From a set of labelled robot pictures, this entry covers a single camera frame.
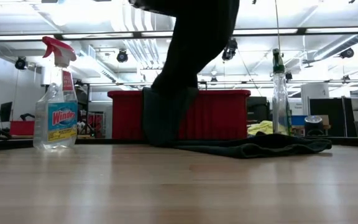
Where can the black crate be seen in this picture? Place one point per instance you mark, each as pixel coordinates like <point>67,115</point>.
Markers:
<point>256,109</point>

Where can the black background monitor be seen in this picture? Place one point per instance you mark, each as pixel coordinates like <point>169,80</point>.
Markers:
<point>5,111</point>

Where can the red plastic laundry bin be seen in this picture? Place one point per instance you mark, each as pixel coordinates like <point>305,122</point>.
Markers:
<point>219,115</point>

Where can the yellow garment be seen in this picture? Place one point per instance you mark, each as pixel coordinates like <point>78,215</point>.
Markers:
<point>259,127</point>

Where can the small red storage bin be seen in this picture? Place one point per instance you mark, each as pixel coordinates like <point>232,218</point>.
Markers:
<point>22,128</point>

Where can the blue box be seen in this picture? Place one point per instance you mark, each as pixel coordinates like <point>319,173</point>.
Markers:
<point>298,120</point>

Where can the black cylindrical speaker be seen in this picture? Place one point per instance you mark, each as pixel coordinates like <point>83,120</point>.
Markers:
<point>314,126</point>

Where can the black room partition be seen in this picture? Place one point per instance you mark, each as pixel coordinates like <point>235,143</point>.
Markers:
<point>331,118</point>

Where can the black ceiling spotlight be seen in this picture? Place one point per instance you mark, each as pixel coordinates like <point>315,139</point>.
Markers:
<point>122,56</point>
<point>20,63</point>
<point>346,53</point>
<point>230,49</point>

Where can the slim clear spray bottle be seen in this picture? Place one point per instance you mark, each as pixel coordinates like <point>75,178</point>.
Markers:
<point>280,105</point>

